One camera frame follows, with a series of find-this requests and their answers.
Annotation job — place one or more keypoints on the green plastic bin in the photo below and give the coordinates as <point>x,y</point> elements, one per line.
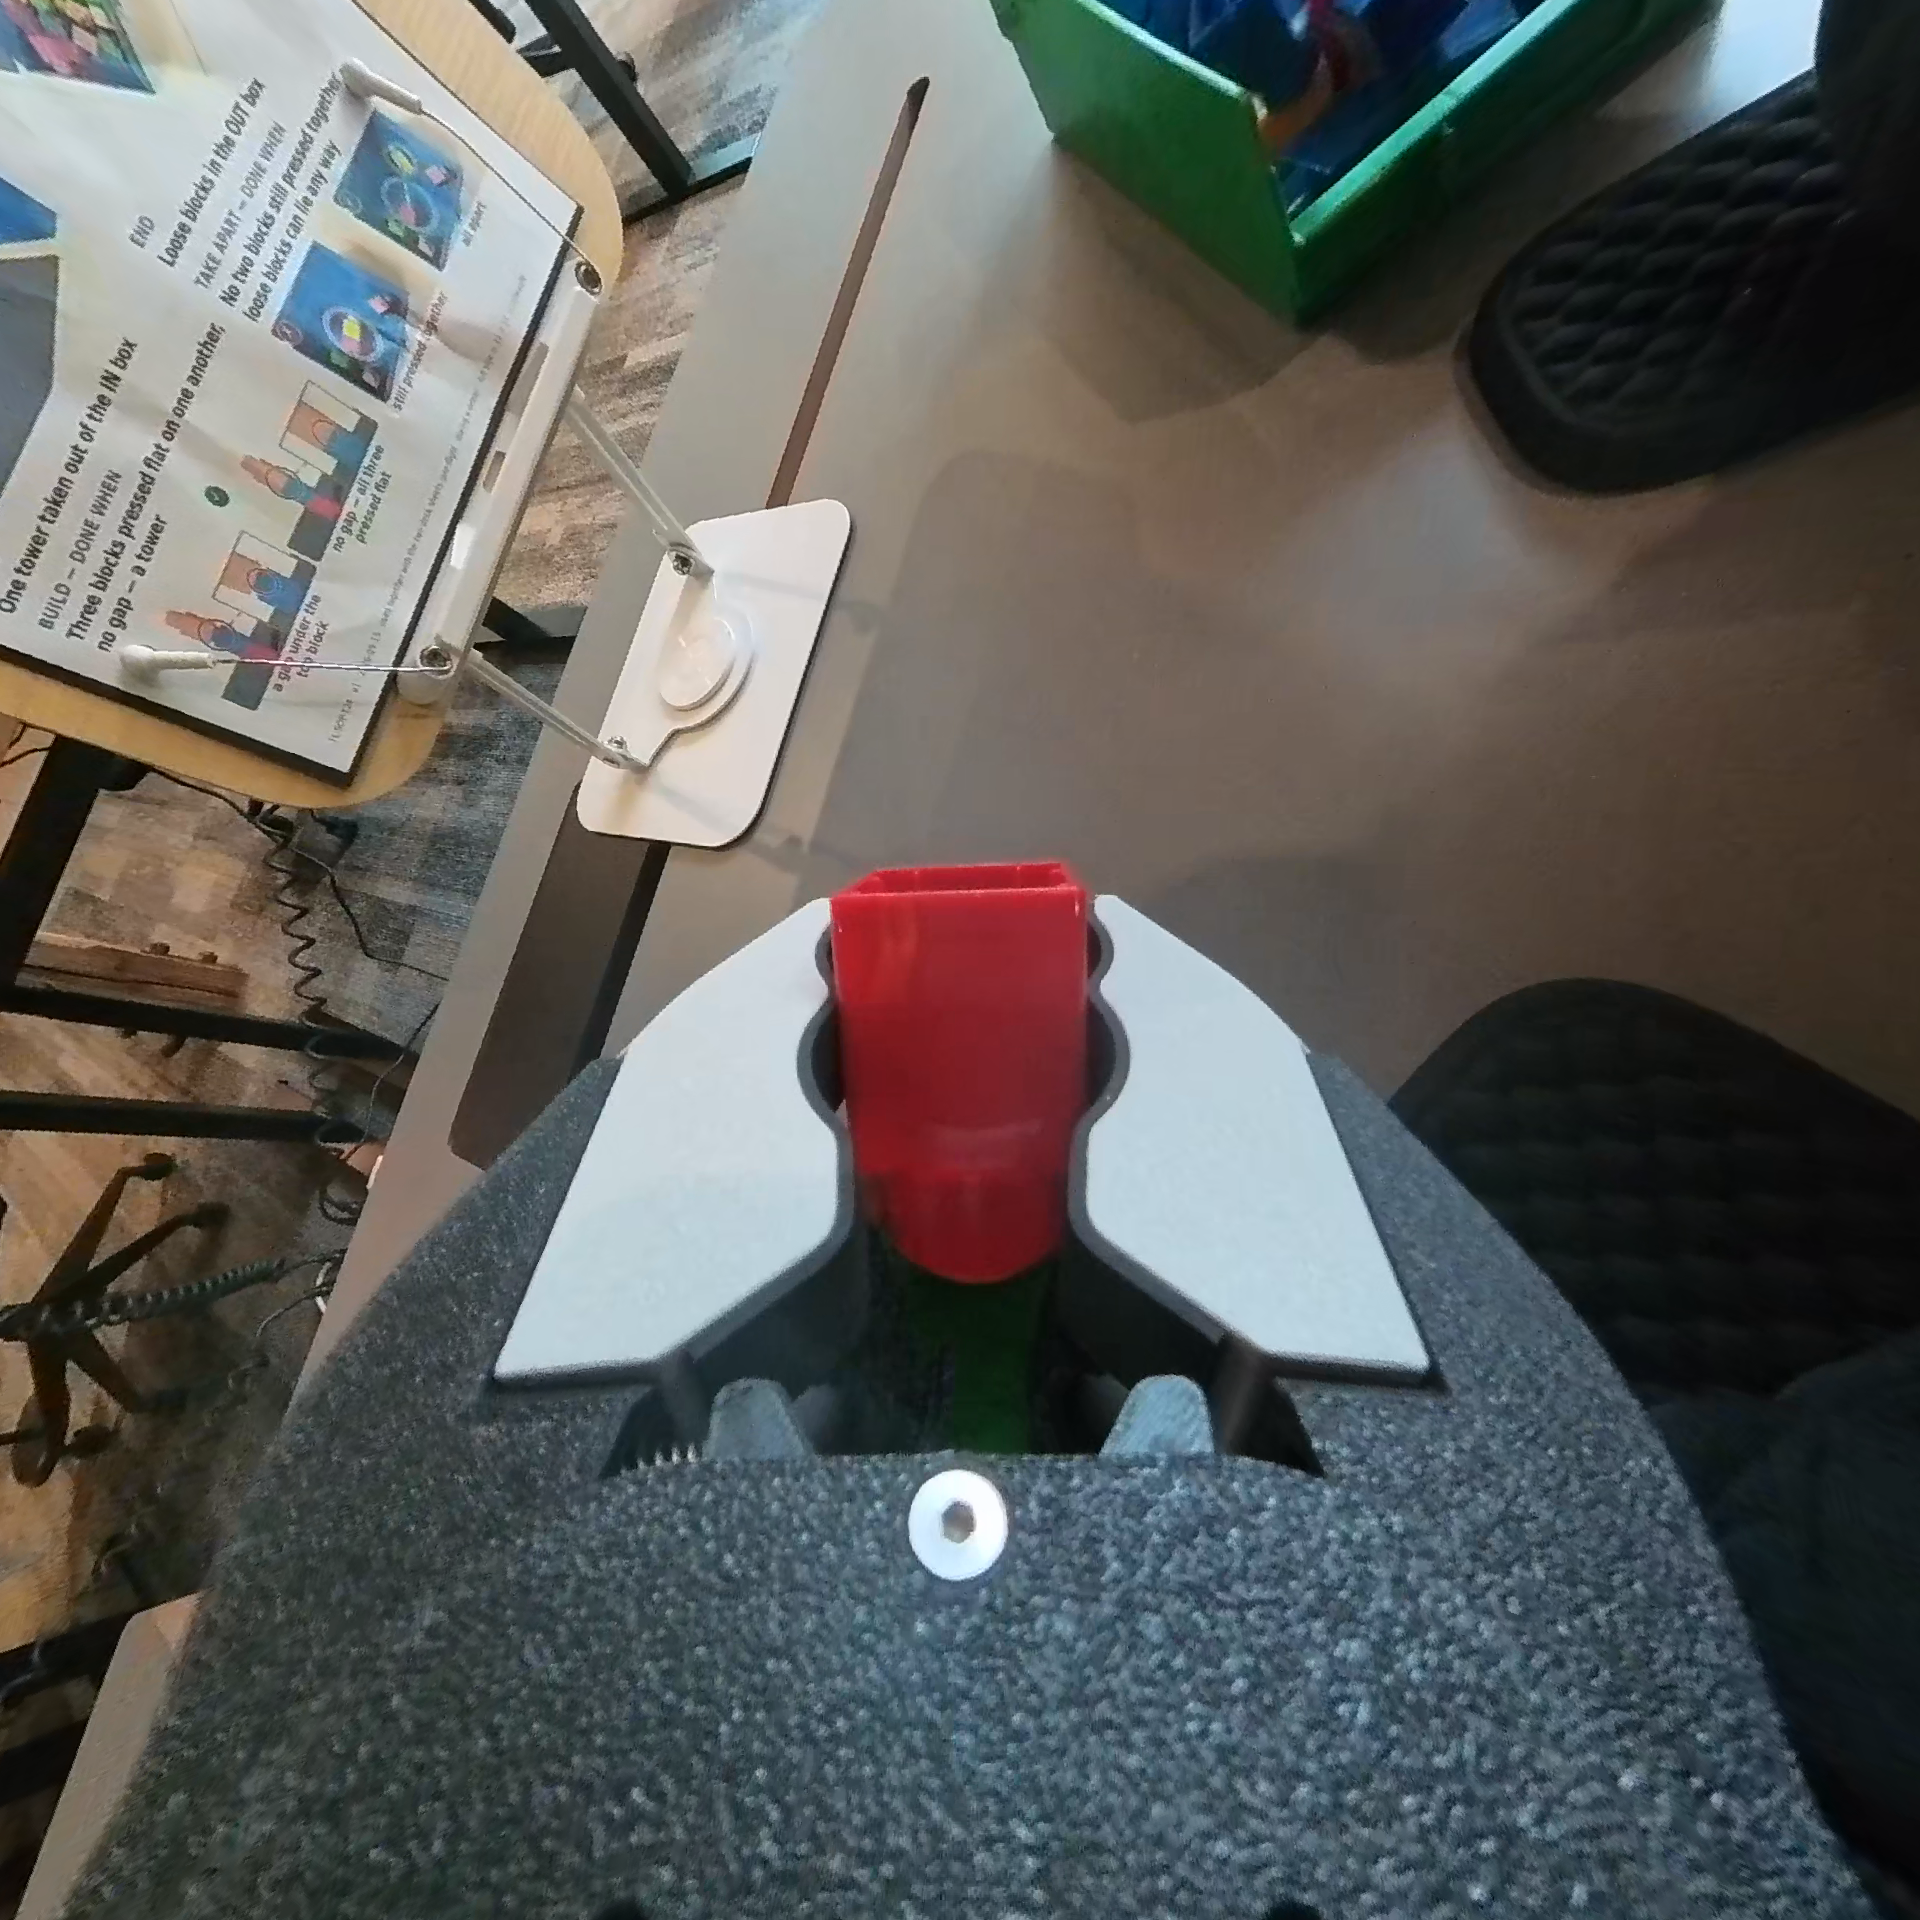
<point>990,1367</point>
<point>1169,151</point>

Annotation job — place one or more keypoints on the pile of blocks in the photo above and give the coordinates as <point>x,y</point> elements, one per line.
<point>1320,91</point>

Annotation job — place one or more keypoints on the wooden desk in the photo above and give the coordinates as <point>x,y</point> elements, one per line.
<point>646,105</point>
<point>91,1021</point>

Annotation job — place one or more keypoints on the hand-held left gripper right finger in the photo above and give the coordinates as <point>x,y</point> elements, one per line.
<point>1260,1200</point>

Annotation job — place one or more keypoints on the black quilted wrist pad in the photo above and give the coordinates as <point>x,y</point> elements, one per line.
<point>1695,331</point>

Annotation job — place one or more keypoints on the white poster stand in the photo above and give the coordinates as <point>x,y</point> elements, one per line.
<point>719,660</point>

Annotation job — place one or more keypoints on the red block tower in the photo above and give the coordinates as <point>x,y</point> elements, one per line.
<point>961,1036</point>

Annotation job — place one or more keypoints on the black round pad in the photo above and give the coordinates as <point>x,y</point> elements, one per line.
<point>1649,1200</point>

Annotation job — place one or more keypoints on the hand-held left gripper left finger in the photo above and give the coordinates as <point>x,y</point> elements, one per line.
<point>689,1185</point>

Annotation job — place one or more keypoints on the black office chair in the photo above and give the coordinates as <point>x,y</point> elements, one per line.
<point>106,1320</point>

